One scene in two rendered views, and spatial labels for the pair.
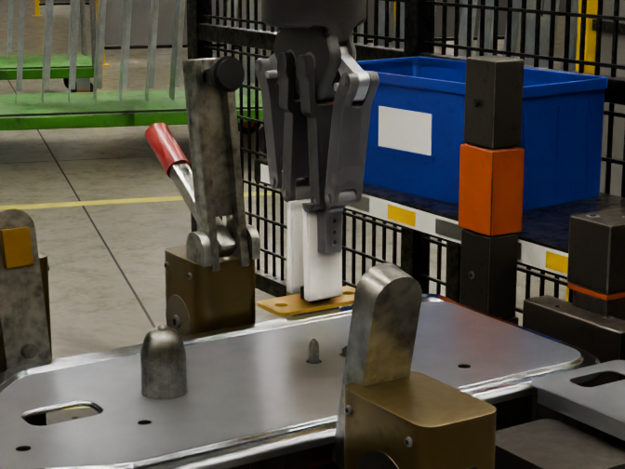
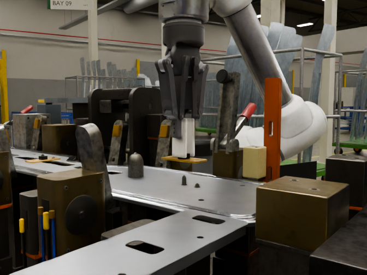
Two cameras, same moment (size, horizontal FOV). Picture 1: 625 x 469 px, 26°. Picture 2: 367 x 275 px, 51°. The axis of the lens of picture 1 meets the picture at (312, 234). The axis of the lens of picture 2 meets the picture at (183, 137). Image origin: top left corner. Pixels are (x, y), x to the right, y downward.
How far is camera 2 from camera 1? 1.01 m
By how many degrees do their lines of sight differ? 70
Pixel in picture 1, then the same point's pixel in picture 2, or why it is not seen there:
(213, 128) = (228, 99)
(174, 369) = (130, 167)
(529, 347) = (243, 206)
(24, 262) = (163, 136)
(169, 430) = not seen: hidden behind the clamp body
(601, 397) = (177, 221)
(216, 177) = (226, 118)
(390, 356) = (87, 160)
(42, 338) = (165, 161)
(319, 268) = (175, 143)
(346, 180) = (165, 105)
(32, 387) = not seen: hidden behind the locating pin
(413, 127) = not seen: outside the picture
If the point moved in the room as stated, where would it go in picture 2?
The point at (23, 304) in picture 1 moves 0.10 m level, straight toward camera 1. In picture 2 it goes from (163, 149) to (124, 152)
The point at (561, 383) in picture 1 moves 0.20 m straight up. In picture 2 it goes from (191, 214) to (192, 66)
